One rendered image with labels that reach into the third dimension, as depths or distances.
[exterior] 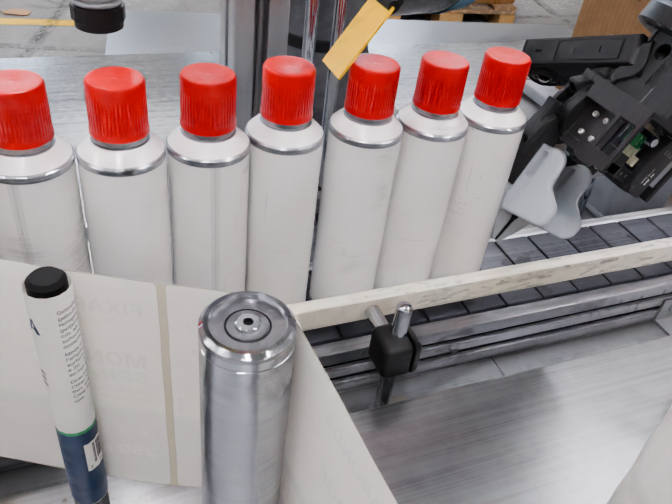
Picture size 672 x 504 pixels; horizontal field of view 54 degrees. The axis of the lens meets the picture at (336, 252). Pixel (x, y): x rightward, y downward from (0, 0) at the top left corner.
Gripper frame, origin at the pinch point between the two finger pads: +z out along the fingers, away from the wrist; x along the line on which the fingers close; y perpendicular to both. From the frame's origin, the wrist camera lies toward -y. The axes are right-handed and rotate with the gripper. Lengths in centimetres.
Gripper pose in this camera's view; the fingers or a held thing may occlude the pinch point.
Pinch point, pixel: (498, 221)
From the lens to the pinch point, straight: 58.6
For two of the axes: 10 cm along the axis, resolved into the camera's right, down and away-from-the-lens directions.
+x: 7.5, 2.7, 6.1
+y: 3.6, 6.1, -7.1
